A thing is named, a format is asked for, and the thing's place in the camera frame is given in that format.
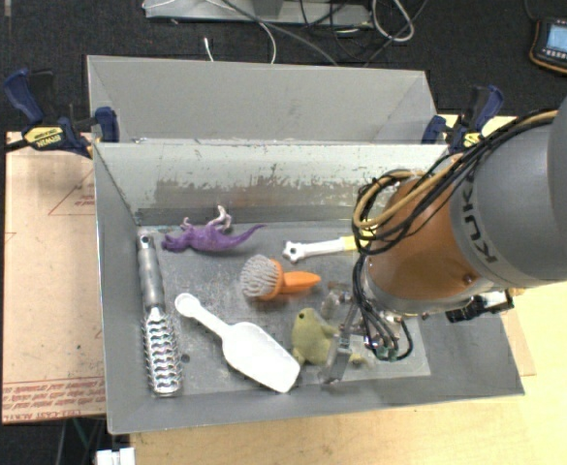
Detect green toy frog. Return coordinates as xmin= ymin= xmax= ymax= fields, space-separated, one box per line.
xmin=290 ymin=307 xmax=370 ymax=368

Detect orange brush with grey bristles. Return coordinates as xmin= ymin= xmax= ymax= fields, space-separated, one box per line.
xmin=239 ymin=254 xmax=323 ymax=303

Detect purple toy dinosaur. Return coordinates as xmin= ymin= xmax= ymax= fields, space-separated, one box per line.
xmin=160 ymin=204 xmax=268 ymax=258

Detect black cylinder on white bracket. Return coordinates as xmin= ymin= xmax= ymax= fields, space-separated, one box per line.
xmin=444 ymin=290 xmax=516 ymax=325

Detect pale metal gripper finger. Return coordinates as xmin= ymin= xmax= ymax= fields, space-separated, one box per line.
xmin=321 ymin=324 xmax=360 ymax=386
xmin=321 ymin=288 xmax=352 ymax=321

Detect silver metal hairbrush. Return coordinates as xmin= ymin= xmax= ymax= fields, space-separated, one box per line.
xmin=136 ymin=232 xmax=185 ymax=398

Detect white plastic scoop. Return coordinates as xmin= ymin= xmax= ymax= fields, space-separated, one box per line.
xmin=173 ymin=292 xmax=302 ymax=394

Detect grey metal bin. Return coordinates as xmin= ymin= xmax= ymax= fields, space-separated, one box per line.
xmin=86 ymin=54 xmax=526 ymax=436

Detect white and yellow bone-shaped tool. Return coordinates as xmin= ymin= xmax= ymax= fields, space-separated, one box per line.
xmin=281 ymin=234 xmax=362 ymax=264

